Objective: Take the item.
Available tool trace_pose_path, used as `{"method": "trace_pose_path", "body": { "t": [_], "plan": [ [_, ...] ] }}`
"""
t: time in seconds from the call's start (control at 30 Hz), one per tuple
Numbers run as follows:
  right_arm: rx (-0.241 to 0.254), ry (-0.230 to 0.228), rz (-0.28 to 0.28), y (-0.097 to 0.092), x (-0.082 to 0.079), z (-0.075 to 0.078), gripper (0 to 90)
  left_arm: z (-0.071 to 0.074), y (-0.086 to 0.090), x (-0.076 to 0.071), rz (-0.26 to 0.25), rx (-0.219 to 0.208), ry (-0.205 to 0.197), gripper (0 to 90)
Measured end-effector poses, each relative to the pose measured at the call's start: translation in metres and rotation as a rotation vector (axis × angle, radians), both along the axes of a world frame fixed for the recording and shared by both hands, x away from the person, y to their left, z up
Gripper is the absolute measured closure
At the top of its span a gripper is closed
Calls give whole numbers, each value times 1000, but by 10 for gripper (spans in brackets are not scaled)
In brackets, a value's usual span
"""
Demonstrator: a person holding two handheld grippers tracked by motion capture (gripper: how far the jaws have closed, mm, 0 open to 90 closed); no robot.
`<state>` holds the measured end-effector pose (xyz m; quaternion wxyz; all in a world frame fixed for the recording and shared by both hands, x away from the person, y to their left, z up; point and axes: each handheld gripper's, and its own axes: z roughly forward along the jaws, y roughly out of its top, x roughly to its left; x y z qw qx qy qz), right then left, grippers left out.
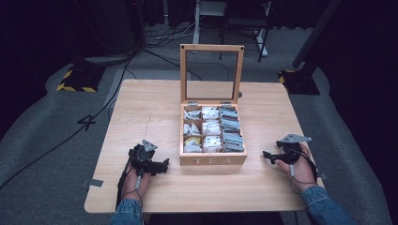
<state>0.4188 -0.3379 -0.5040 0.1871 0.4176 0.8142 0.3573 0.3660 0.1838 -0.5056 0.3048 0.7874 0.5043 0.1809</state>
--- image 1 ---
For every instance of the black stand with striped base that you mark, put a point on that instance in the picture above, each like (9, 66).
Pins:
(82, 75)

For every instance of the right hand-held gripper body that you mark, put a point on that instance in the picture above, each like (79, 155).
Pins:
(291, 150)

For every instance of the pile of white tea packets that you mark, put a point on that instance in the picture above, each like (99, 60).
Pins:
(211, 128)

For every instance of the grey tape strip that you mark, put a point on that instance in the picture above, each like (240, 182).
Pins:
(95, 182)

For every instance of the person's left hand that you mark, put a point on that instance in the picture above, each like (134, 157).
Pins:
(133, 184)

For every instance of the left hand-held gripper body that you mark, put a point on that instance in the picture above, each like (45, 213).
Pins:
(142, 156)

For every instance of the white desk frame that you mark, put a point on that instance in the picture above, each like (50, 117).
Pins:
(196, 22)

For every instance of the small grey tape piece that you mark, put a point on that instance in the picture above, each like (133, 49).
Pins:
(324, 176)

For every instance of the black metal chair frame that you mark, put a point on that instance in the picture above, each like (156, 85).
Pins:
(244, 22)

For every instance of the black stand with slanted pole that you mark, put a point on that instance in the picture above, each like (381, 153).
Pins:
(302, 81)

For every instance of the wooden tea box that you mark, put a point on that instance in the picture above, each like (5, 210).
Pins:
(212, 160)

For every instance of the row of grey tea packets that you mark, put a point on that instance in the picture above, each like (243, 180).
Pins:
(232, 131)

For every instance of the person's right hand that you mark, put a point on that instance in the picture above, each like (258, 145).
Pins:
(302, 175)

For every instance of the yellow tea bag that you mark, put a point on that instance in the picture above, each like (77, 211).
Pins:
(191, 141)

